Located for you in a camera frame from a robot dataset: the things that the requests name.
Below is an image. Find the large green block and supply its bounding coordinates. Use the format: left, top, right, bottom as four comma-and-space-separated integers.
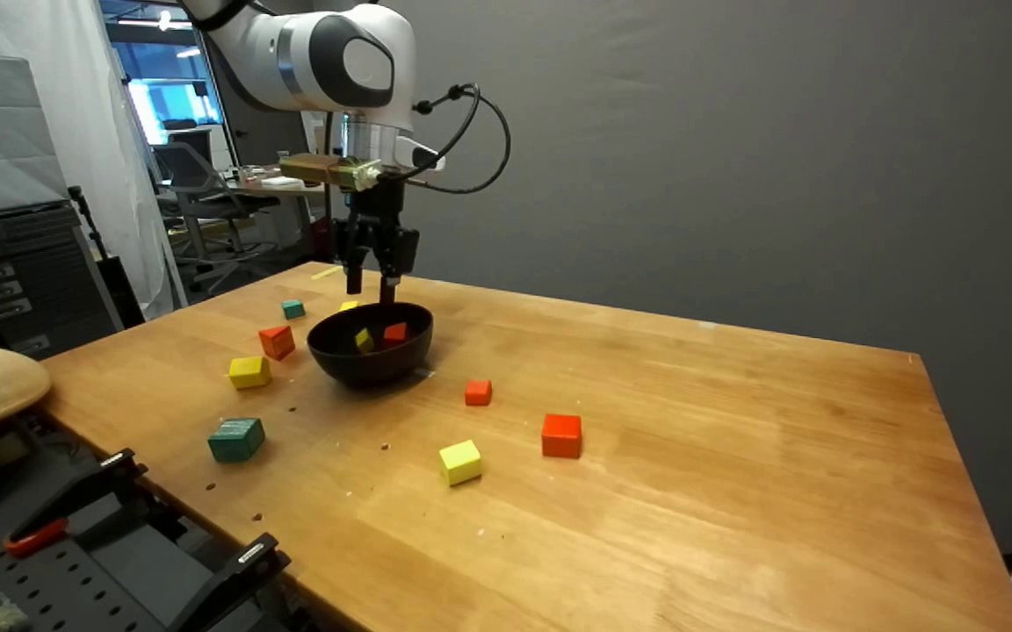
208, 418, 268, 464

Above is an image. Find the black perforated side table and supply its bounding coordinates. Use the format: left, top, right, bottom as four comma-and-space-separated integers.
0, 423, 318, 632

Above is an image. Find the black clamp orange handle far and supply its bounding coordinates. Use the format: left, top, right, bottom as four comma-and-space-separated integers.
0, 449, 142, 559

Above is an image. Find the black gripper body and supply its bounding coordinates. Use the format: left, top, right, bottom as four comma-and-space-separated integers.
336, 176, 416, 263

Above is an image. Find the small green block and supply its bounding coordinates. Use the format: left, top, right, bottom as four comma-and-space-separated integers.
282, 302, 304, 319

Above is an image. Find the grey round backdrop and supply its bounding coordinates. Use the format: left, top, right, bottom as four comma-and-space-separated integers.
393, 0, 1012, 552

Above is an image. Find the pale yellow block far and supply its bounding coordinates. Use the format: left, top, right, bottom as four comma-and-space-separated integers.
542, 415, 584, 460

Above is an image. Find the small red block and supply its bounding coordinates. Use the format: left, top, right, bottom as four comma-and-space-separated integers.
381, 325, 409, 349

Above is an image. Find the small yellow block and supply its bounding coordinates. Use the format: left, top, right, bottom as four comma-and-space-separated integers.
354, 332, 375, 350

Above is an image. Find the robot cable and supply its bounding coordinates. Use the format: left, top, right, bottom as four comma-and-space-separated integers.
405, 81, 517, 201

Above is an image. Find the black clamp orange handle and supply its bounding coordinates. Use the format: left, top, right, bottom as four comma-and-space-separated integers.
0, 449, 142, 559
167, 533, 288, 632

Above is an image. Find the orange-red block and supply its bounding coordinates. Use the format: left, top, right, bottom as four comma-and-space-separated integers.
464, 381, 491, 407

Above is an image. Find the black bowl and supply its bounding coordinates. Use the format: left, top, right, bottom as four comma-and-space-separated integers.
304, 302, 432, 390

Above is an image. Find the large yellow block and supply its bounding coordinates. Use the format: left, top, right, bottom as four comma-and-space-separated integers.
439, 439, 480, 490

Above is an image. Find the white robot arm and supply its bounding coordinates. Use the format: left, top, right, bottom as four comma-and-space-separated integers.
179, 0, 442, 302

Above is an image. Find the black equipment case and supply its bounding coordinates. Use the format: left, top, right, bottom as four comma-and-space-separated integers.
0, 201, 120, 359

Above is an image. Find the large red block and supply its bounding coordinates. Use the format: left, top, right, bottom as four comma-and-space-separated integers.
258, 327, 296, 359

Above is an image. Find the black clamp orange handle near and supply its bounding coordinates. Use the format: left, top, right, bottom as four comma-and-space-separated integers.
167, 533, 288, 632

